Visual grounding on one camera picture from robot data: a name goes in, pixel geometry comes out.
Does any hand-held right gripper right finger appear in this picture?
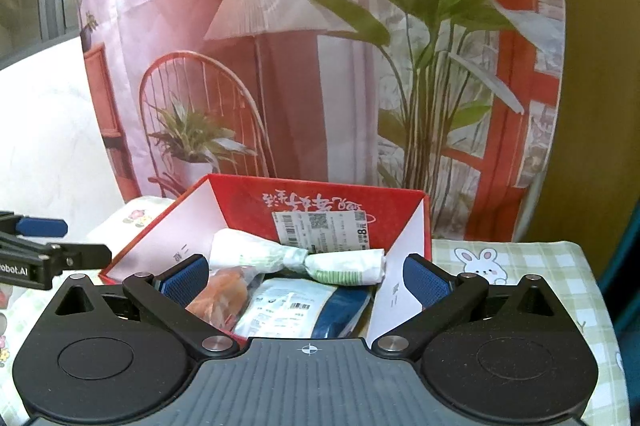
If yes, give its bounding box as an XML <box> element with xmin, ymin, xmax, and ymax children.
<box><xmin>372</xmin><ymin>253</ymin><xmax>564</xmax><ymax>362</ymax></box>

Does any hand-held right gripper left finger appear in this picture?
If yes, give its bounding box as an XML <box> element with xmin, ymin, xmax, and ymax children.
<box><xmin>52</xmin><ymin>255</ymin><xmax>241</xmax><ymax>361</ymax></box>

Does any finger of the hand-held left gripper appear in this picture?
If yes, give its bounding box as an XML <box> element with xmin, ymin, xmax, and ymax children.
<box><xmin>0</xmin><ymin>233</ymin><xmax>114</xmax><ymax>275</ymax></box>
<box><xmin>0</xmin><ymin>211</ymin><xmax>69</xmax><ymax>237</ymax></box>

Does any orange printed packet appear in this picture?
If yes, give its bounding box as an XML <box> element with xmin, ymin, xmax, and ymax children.
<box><xmin>185</xmin><ymin>269</ymin><xmax>251</xmax><ymax>332</ymax></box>

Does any green and white twisted packet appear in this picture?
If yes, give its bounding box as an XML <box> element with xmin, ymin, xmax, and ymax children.
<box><xmin>207</xmin><ymin>229</ymin><xmax>386</xmax><ymax>289</ymax></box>

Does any red strawberry print cardboard box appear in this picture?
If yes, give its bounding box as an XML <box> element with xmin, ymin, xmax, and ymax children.
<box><xmin>97</xmin><ymin>173</ymin><xmax>433</xmax><ymax>342</ymax></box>

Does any white and blue packet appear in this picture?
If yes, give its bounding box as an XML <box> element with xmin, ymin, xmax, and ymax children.
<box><xmin>232</xmin><ymin>279</ymin><xmax>373</xmax><ymax>339</ymax></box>

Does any green checked bunny print tablecloth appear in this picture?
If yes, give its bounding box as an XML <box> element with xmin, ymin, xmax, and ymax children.
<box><xmin>0</xmin><ymin>196</ymin><xmax>631</xmax><ymax>426</ymax></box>

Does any teal curtain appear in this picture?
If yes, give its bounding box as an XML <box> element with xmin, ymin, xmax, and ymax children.
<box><xmin>597</xmin><ymin>201</ymin><xmax>640</xmax><ymax>347</ymax></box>

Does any brown wooden panel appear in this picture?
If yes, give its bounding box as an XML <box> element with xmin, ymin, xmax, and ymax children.
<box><xmin>515</xmin><ymin>0</ymin><xmax>640</xmax><ymax>242</ymax></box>

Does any printed room scene wall poster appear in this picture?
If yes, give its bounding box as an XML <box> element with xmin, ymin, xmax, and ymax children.
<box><xmin>75</xmin><ymin>0</ymin><xmax>566</xmax><ymax>242</ymax></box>

